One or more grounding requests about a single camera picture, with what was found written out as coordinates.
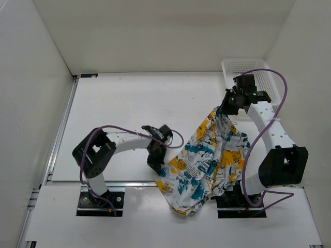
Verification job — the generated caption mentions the white yellow teal printed shorts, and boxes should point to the white yellow teal printed shorts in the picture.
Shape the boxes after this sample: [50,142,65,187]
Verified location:
[156,108,250,216]

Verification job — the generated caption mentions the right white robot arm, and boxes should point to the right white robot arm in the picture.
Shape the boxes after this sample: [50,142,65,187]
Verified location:
[217,72,309,207]

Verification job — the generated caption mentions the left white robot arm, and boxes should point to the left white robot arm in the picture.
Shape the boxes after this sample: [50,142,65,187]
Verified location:
[72,125,173,207]

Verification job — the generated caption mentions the white perforated plastic basket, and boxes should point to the white perforated plastic basket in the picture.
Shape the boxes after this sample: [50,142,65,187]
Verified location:
[221,58,281,106]

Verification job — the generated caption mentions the small black label tag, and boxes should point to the small black label tag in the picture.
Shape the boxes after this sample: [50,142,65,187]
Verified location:
[80,73,98,78]

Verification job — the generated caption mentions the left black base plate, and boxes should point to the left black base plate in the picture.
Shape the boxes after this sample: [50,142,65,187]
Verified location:
[76,188,125,217]

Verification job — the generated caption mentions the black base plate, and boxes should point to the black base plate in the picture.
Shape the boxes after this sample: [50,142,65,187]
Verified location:
[76,188,125,217]
[211,185,266,219]

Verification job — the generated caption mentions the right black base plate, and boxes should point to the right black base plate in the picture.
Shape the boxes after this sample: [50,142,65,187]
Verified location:
[211,185,266,219]

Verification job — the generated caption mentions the aluminium frame rail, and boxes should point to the aluminium frame rail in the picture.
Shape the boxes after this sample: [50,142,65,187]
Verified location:
[15,74,324,248]

